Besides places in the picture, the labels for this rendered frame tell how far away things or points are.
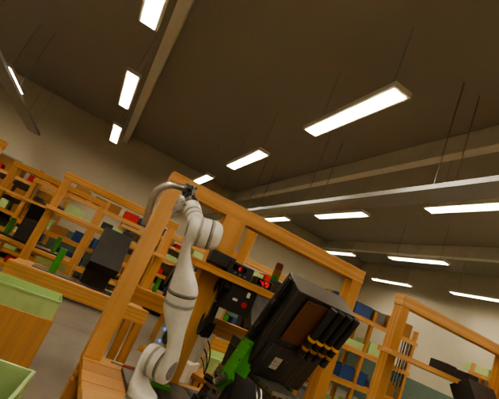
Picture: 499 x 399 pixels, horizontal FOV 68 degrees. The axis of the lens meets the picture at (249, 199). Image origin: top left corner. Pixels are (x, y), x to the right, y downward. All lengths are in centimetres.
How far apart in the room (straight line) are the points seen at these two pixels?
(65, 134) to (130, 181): 224
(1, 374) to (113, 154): 1067
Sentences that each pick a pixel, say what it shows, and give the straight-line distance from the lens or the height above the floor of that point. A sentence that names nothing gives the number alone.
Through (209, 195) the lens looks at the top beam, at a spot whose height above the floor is 190.
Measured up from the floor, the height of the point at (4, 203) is 126.
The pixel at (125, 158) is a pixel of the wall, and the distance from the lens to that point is 1196.
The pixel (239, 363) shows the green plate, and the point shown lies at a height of 116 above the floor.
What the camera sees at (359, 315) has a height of 201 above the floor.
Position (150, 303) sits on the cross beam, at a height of 122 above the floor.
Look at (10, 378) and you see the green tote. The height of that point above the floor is 92.
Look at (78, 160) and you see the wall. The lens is 1190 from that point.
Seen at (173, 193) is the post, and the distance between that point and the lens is 212.
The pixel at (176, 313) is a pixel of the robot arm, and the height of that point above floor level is 133.
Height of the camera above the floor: 144
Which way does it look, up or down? 14 degrees up
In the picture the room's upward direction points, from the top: 23 degrees clockwise
